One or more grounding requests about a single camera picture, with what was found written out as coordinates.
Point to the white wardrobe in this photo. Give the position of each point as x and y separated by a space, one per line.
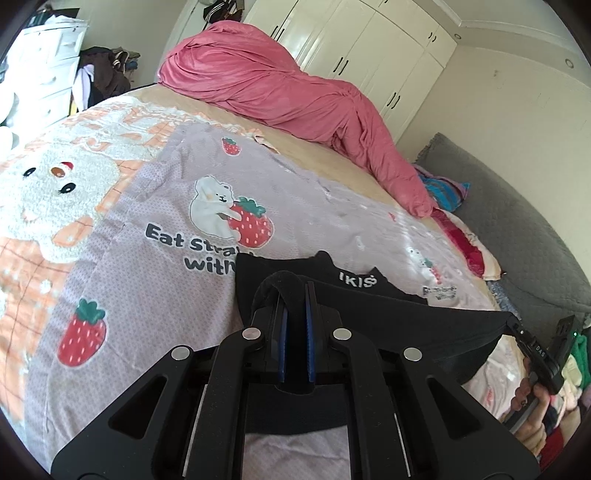
369 46

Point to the pink duvet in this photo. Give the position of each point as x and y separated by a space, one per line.
277 92

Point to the hanging bags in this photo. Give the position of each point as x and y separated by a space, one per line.
224 9

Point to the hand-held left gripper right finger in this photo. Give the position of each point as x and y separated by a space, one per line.
310 346

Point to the colourful striped cloth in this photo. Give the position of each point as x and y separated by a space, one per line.
443 189

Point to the blue patterned pillow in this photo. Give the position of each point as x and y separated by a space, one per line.
501 295

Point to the pile of dark clothes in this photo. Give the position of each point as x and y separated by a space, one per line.
99 69

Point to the person's right hand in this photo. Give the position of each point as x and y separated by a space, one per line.
524 392

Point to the grey quilted headboard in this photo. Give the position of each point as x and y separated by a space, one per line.
521 221

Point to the beige bed sheet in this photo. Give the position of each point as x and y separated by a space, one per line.
323 166

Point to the white chest of drawers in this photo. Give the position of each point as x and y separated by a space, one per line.
46 69

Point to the red floral pillow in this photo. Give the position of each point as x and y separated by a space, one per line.
466 244

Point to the black sweater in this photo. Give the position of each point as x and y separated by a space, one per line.
415 332

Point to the orange checked bear blanket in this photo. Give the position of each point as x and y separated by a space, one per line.
55 184

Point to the pile of pastel clothes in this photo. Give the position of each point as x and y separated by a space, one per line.
568 383

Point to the lilac strawberry printed blanket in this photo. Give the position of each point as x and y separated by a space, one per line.
152 295

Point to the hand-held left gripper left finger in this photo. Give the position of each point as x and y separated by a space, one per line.
282 346

